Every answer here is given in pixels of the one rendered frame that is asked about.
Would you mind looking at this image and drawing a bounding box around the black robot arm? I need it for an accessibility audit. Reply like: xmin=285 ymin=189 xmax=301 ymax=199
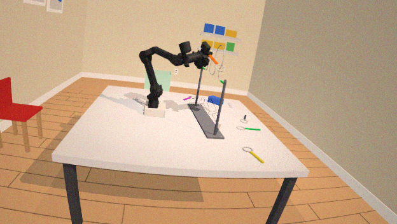
xmin=139 ymin=41 xmax=210 ymax=109

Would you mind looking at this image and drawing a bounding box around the blue rectangular block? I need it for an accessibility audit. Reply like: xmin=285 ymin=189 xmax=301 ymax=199
xmin=207 ymin=95 xmax=221 ymax=105

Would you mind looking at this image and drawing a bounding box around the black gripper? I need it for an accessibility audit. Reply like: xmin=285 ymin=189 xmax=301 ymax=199
xmin=192 ymin=41 xmax=212 ymax=69

